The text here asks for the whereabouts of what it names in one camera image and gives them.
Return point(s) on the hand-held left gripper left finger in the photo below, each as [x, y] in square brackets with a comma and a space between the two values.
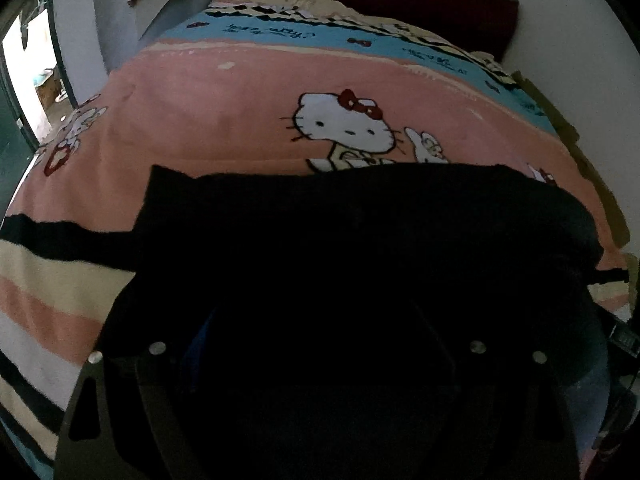
[198, 360]

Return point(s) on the black hooded garment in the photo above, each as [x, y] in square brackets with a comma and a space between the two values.
[350, 240]

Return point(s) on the cartoon cat printed striped blanket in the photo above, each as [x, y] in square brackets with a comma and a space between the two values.
[200, 110]

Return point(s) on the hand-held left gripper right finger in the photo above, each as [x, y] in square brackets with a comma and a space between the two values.
[472, 367]

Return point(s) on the blue cloth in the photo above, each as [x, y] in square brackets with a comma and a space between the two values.
[587, 410]

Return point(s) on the dark red bed headboard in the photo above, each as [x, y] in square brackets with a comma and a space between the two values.
[450, 0]

